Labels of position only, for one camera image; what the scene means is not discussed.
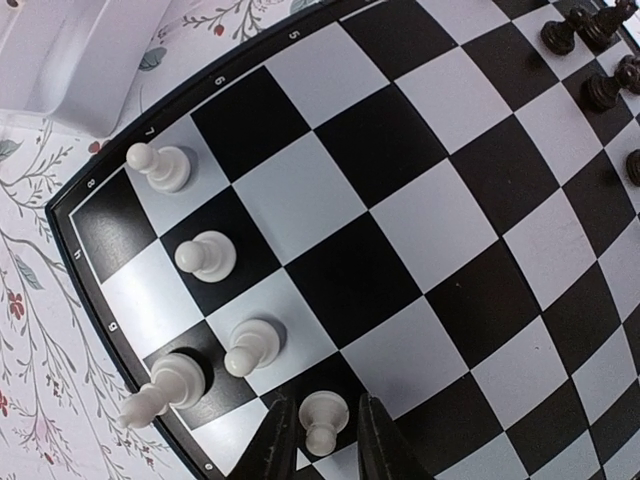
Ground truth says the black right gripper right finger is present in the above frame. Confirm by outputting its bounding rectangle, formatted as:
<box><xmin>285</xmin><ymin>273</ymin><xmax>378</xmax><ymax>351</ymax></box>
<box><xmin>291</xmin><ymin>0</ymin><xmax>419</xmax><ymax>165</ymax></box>
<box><xmin>357</xmin><ymin>393</ymin><xmax>434</xmax><ymax>480</ymax></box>

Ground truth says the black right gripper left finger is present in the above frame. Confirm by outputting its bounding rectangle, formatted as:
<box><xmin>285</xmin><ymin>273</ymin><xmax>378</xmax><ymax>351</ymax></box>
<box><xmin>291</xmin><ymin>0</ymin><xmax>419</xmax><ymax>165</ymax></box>
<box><xmin>232</xmin><ymin>397</ymin><xmax>299</xmax><ymax>480</ymax></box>

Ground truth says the white chess pawn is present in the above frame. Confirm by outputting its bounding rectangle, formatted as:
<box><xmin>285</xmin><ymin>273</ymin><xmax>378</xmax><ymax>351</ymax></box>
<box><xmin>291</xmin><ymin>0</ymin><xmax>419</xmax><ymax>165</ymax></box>
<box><xmin>174</xmin><ymin>231</ymin><xmax>237</xmax><ymax>283</ymax></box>
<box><xmin>117</xmin><ymin>353</ymin><xmax>206</xmax><ymax>429</ymax></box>
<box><xmin>298</xmin><ymin>390</ymin><xmax>350</xmax><ymax>457</ymax></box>
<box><xmin>224</xmin><ymin>319</ymin><xmax>282</xmax><ymax>378</ymax></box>

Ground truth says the black and silver chessboard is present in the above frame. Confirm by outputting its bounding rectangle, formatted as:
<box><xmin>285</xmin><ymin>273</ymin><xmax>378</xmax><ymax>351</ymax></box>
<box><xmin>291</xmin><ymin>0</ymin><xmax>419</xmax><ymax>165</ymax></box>
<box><xmin>47</xmin><ymin>1</ymin><xmax>639</xmax><ymax>479</ymax></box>

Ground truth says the white chess piece corner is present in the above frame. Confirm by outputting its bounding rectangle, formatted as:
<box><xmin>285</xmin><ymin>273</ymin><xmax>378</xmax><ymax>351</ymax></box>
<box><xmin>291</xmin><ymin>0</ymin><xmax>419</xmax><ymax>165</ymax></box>
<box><xmin>126</xmin><ymin>143</ymin><xmax>191</xmax><ymax>194</ymax></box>

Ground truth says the white plastic tray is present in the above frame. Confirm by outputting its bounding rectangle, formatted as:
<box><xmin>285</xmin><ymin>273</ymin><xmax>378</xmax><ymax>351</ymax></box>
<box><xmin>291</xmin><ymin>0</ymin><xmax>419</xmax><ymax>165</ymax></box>
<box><xmin>1</xmin><ymin>1</ymin><xmax>169</xmax><ymax>137</ymax></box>

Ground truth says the black chess pawns row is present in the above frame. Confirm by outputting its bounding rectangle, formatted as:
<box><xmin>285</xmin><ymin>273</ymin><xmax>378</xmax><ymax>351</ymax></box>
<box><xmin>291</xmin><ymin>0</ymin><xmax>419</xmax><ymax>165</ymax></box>
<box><xmin>519</xmin><ymin>7</ymin><xmax>639</xmax><ymax>185</ymax></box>

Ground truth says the black chess pieces back row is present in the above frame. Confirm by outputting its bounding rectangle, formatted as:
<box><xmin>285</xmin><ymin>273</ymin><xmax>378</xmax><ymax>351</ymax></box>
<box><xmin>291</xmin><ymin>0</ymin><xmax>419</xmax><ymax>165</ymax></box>
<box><xmin>574</xmin><ymin>0</ymin><xmax>640</xmax><ymax>96</ymax></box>

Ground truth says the floral patterned table mat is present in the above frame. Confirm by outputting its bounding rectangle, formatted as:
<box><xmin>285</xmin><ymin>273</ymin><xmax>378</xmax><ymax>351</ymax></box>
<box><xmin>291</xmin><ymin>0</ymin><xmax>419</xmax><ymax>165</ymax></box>
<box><xmin>0</xmin><ymin>0</ymin><xmax>321</xmax><ymax>480</ymax></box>

